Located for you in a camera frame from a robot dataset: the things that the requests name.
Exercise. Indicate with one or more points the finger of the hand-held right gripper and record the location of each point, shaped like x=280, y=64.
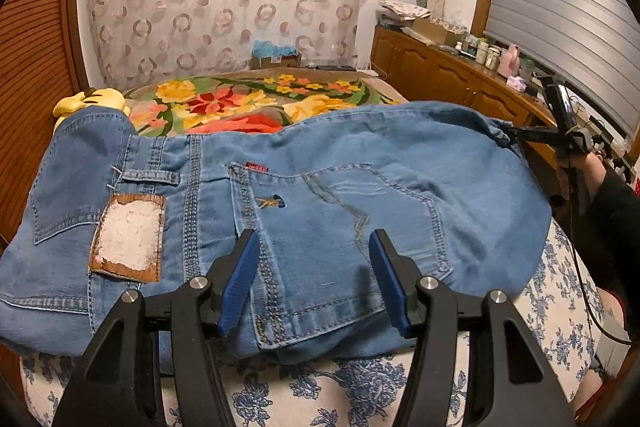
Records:
x=537, y=136

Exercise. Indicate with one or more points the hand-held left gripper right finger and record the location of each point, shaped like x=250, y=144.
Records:
x=392, y=287

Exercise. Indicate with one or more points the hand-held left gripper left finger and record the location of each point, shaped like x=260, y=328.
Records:
x=239, y=287

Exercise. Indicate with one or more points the blue denim pants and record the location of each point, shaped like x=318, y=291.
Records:
x=325, y=187

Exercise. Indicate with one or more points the pink tissue box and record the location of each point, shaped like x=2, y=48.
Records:
x=516, y=84

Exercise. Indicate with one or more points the pink bottle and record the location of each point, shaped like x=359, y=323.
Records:
x=510, y=59

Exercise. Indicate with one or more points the white jar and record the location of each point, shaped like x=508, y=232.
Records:
x=487, y=54

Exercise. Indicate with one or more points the wooden cabinet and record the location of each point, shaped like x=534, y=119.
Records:
x=450, y=72

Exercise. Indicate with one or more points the white blue floral bed sheet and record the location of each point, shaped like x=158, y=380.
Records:
x=310, y=387

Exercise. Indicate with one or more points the stack of patterned papers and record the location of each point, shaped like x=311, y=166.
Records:
x=402, y=12

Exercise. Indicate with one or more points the colourful flower blanket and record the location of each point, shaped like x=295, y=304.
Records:
x=225, y=102

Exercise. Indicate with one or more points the person's leg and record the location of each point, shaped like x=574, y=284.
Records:
x=612, y=312

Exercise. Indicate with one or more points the flat black device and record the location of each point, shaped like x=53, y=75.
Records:
x=335, y=68

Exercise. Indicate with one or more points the cardboard box with blue tissue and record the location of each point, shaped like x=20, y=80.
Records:
x=275, y=54

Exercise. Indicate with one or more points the yellow plush toy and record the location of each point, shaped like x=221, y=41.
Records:
x=85, y=102

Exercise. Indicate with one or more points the wooden louvered door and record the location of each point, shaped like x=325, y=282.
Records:
x=30, y=57

